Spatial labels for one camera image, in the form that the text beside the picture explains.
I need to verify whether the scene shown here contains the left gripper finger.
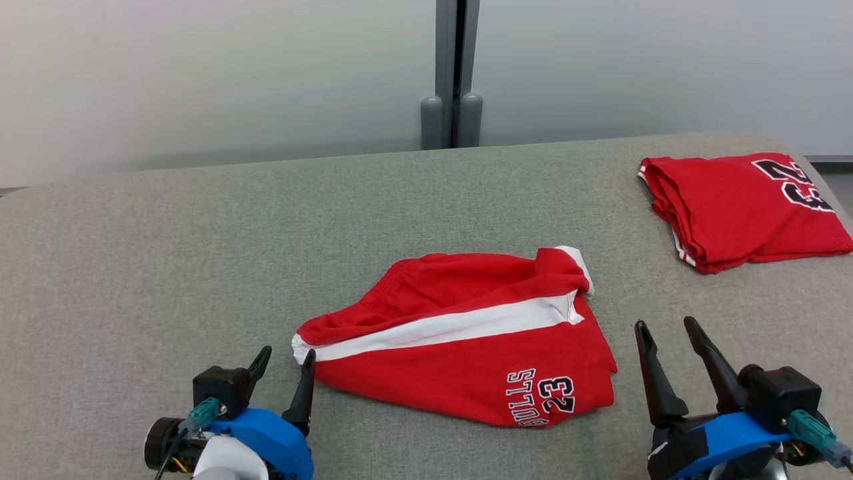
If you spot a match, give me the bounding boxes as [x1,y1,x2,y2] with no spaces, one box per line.
[247,345,273,385]
[281,349,318,436]

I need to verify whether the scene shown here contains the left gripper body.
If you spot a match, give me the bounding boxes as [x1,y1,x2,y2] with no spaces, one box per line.
[145,417,202,474]

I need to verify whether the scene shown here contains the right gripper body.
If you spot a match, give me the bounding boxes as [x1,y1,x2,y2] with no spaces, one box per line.
[647,412,727,480]

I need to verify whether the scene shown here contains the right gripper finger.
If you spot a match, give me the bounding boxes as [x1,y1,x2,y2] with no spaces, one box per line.
[684,315,748,415]
[634,320,690,428]

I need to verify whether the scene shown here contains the red shorts with white stripe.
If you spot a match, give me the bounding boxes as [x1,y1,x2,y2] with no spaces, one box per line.
[291,245,619,429]

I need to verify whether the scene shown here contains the red basketball jersey number 23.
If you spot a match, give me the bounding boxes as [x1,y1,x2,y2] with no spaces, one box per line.
[638,152,853,275]

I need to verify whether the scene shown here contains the left black camera cable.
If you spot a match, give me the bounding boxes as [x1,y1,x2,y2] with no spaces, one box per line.
[153,427,191,480]

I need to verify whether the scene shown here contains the black camera cable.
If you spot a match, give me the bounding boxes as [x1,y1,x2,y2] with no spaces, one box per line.
[826,440,853,471]
[153,427,191,480]

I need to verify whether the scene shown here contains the left blue camera mount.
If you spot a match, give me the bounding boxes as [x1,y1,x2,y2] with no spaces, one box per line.
[209,407,315,480]

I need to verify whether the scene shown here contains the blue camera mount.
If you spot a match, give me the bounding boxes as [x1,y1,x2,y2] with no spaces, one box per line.
[666,411,795,480]
[209,407,315,480]

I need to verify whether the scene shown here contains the left teal cable connector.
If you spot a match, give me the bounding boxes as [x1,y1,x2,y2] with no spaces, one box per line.
[177,397,228,438]

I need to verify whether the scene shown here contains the teal cable connector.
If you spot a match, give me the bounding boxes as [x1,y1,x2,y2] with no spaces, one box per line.
[788,409,839,454]
[177,397,228,438]

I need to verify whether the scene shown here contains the right blue camera mount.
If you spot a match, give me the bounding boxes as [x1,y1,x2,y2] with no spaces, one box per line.
[666,411,795,480]

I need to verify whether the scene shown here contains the right teal cable connector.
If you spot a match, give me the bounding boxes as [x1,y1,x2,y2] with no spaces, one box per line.
[788,409,839,454]

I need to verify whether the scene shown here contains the right black camera cable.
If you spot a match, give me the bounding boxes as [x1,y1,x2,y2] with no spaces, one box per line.
[826,440,853,471]

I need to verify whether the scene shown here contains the grey cylindrical post bumper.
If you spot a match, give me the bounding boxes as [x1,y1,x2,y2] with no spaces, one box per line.
[458,92,484,148]
[421,95,445,151]

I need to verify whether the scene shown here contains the grey metal door post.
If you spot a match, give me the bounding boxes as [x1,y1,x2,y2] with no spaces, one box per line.
[435,0,481,149]

